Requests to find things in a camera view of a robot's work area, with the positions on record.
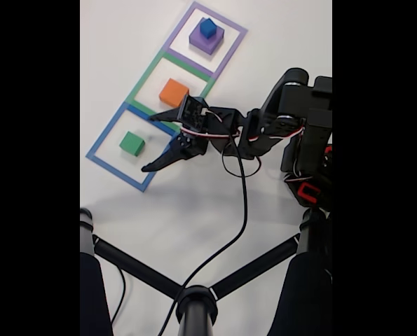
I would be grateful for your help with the orange cube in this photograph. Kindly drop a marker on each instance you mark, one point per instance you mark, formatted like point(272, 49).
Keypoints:
point(171, 92)

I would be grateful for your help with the green cube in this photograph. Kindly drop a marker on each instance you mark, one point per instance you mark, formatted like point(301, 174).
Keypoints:
point(131, 143)

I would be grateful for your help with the purple block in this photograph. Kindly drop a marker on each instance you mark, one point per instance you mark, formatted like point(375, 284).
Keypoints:
point(204, 45)

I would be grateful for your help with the small blue cube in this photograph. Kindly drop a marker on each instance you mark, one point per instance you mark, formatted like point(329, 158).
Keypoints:
point(208, 28)

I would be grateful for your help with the camera board with blue mount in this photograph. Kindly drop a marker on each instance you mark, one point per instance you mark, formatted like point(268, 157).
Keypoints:
point(194, 112)

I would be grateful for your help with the green square frame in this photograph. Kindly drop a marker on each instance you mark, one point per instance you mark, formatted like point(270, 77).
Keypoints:
point(142, 82)

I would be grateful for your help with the blue square frame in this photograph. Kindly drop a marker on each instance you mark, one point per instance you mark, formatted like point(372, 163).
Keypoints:
point(104, 134)

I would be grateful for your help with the purple square frame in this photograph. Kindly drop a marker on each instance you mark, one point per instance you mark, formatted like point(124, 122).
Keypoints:
point(182, 24)

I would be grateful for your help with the black camera tripod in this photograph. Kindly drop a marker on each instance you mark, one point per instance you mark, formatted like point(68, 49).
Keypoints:
point(196, 308)

